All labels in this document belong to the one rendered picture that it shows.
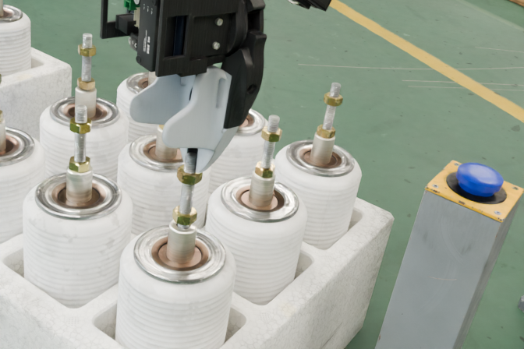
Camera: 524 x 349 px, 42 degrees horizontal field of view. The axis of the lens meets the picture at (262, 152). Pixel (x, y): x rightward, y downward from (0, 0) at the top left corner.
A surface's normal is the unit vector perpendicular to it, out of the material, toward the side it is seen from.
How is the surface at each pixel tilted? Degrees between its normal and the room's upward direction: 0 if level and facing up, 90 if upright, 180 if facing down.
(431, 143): 0
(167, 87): 89
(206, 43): 90
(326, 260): 0
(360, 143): 0
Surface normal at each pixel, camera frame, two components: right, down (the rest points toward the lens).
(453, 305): -0.55, 0.33
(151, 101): 0.60, 0.44
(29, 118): 0.82, 0.38
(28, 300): 0.15, -0.87
